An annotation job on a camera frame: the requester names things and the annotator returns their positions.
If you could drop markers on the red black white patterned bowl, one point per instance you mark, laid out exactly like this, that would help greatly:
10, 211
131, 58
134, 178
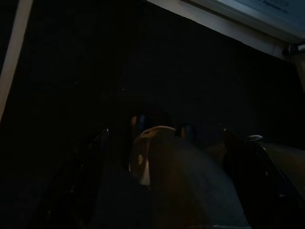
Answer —
166, 179

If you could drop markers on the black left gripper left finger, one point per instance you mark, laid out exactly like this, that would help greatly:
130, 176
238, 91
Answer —
78, 190

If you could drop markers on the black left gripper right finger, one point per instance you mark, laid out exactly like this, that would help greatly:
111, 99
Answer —
267, 190

